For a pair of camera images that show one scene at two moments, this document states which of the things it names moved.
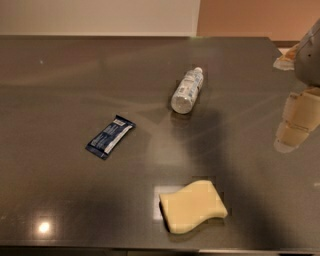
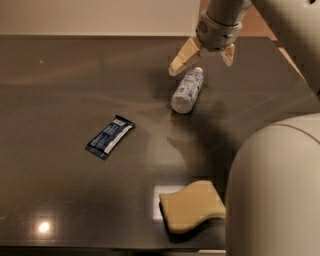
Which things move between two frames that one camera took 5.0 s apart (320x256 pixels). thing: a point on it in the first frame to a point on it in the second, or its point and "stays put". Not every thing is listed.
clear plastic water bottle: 187,88 stays put
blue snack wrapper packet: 108,136 stays put
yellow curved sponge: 191,205 stays put
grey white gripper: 309,65 to 216,36
